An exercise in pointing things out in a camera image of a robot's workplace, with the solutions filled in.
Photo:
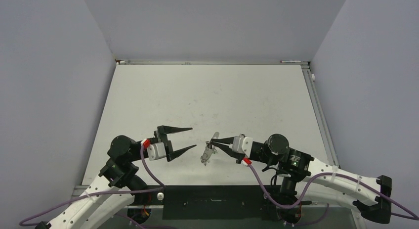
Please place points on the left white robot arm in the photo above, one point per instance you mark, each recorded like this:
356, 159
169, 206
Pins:
117, 183

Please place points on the aluminium rail right edge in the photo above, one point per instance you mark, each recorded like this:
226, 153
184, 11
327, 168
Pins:
320, 117

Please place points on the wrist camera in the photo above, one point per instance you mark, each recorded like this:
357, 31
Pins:
153, 151
242, 144

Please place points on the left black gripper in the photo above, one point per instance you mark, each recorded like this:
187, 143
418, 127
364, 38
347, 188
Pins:
162, 133

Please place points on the aluminium rail back edge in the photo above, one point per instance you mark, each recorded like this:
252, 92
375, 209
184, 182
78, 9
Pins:
234, 62

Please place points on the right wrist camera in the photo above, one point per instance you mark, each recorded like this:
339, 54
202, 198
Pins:
242, 144

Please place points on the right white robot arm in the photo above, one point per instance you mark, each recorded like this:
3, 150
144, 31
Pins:
306, 178

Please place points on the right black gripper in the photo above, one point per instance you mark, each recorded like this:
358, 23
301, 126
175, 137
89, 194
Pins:
228, 148

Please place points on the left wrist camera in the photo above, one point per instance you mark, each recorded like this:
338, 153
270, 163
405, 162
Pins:
153, 151

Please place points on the aluminium rail edge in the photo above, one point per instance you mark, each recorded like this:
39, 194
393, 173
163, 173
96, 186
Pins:
320, 117
234, 62

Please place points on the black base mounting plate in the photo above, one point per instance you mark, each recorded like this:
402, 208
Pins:
213, 202

